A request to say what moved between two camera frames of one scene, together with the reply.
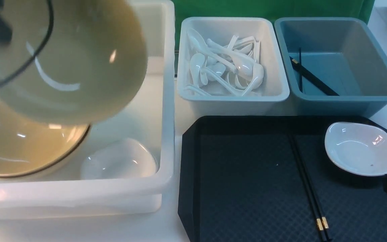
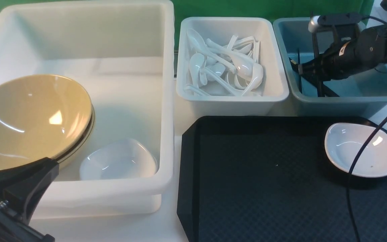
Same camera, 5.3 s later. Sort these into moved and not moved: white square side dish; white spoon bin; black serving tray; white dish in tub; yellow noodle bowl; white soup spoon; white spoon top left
Moved: yellow noodle bowl
Not moved: white spoon top left; white dish in tub; white soup spoon; white spoon bin; black serving tray; white square side dish
